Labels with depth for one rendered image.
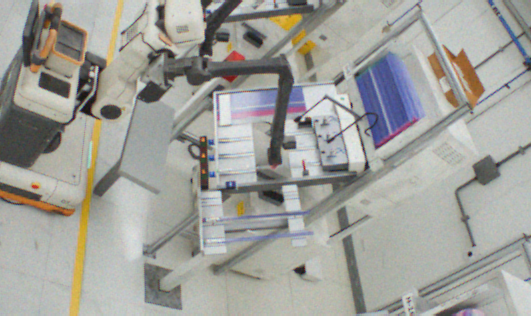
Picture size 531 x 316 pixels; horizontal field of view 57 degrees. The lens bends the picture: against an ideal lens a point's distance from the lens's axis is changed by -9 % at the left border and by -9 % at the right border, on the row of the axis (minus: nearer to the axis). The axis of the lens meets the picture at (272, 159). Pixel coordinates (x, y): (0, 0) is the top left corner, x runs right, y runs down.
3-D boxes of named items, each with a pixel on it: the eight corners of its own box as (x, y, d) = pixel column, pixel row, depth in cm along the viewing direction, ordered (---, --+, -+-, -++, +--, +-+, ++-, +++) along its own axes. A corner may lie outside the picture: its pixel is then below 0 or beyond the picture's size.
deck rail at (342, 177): (218, 195, 269) (217, 188, 264) (218, 192, 270) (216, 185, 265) (356, 181, 271) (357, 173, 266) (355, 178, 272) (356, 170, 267)
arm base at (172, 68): (163, 50, 208) (163, 70, 201) (183, 49, 210) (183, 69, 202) (164, 66, 215) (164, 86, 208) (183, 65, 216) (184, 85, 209)
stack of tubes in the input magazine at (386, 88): (375, 147, 256) (417, 117, 242) (354, 77, 288) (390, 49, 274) (390, 156, 264) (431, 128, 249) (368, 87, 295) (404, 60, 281)
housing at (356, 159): (347, 180, 273) (349, 163, 262) (332, 112, 303) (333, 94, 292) (362, 178, 273) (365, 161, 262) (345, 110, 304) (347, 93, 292)
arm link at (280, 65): (292, 49, 217) (296, 65, 211) (290, 72, 227) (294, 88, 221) (185, 56, 211) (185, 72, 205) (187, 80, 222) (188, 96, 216)
